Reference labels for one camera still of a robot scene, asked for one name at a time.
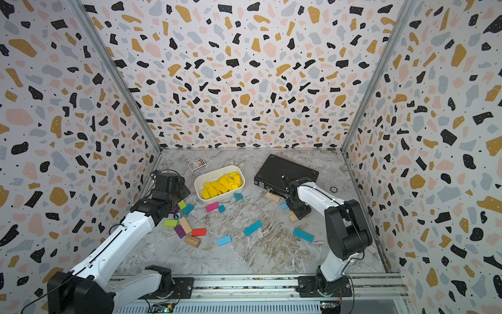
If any teal block left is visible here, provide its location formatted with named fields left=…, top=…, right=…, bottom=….
left=182, top=204, right=194, bottom=215

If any natural wood block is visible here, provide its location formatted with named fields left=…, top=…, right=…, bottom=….
left=184, top=235, right=201, bottom=248

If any purple block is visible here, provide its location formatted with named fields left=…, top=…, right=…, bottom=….
left=174, top=225, right=186, bottom=239

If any tan wood block by case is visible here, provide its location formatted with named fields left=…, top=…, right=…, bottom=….
left=265, top=192, right=281, bottom=202

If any small tan wood cube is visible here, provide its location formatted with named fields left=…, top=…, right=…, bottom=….
left=289, top=214, right=298, bottom=223

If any magenta block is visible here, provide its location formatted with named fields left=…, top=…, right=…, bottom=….
left=205, top=202, right=219, bottom=213

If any long teal block right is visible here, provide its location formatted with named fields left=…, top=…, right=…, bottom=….
left=294, top=228, right=315, bottom=243

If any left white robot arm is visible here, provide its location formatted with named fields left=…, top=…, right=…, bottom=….
left=47, top=171, right=190, bottom=313

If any long yellow block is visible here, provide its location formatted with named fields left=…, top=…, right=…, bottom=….
left=201, top=184, right=220, bottom=200

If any red block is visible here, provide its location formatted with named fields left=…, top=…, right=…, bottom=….
left=192, top=228, right=207, bottom=237

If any black hard case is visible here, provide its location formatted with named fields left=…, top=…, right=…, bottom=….
left=254, top=154, right=319, bottom=198

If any green block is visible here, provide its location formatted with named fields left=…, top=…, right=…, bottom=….
left=178, top=200, right=186, bottom=210
left=163, top=219, right=179, bottom=228

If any long teal block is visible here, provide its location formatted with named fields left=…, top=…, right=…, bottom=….
left=294, top=228, right=315, bottom=243
left=243, top=221, right=263, bottom=237

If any long tan wood block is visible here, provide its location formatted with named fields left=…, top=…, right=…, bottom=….
left=179, top=217, right=192, bottom=235

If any long teal block centre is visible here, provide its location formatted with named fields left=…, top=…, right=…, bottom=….
left=243, top=221, right=263, bottom=237

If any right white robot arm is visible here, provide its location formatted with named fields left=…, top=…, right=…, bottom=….
left=286, top=177, right=373, bottom=296

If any small playing card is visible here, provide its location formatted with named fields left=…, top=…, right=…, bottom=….
left=188, top=158, right=207, bottom=172

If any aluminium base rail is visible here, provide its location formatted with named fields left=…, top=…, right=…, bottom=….
left=112, top=273, right=414, bottom=313

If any white plastic bin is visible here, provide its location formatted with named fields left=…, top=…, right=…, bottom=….
left=194, top=166, right=246, bottom=205

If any teal wedge block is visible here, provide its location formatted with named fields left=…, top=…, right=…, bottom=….
left=233, top=193, right=244, bottom=201

